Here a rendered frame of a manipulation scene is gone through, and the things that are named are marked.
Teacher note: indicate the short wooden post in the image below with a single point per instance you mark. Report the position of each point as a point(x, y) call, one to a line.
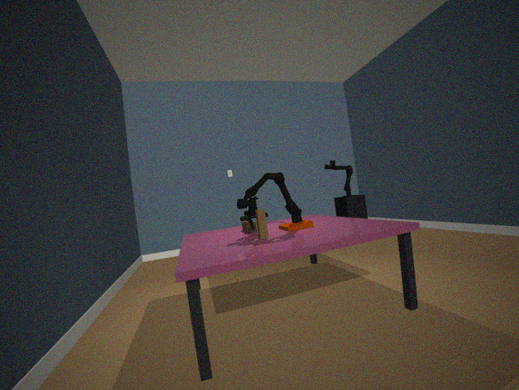
point(261, 224)

